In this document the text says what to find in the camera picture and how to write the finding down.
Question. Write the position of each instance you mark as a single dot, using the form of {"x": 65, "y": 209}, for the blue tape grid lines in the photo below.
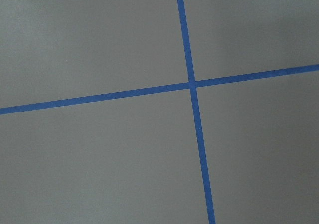
{"x": 192, "y": 85}

